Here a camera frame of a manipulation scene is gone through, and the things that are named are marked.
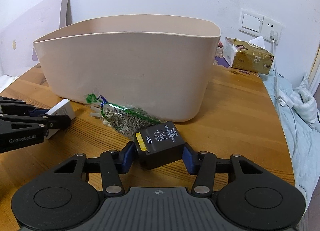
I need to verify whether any white narrow box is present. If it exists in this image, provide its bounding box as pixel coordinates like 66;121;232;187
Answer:
44;99;75;139

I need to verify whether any black cube box yellow label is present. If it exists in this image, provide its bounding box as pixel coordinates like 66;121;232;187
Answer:
135;122;185;170

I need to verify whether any seed bag green tie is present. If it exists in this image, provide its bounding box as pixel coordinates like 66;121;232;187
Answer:
86;93;166;140

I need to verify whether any pink purple board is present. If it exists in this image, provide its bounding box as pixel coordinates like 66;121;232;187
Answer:
1;0;68;77

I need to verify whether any light blue quilt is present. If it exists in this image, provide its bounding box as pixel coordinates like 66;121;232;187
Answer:
259;71;319;206

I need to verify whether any beige plastic storage bin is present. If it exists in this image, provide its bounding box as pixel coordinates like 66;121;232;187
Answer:
33;14;221;122

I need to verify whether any gold tissue box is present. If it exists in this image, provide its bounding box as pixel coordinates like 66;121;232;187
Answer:
222;38;274;74

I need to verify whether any bed headboard cream frame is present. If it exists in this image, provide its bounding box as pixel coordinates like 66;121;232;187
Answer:
309;46;320;94

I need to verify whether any white wall switch socket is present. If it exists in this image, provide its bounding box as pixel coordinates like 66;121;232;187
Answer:
239;9;284;45

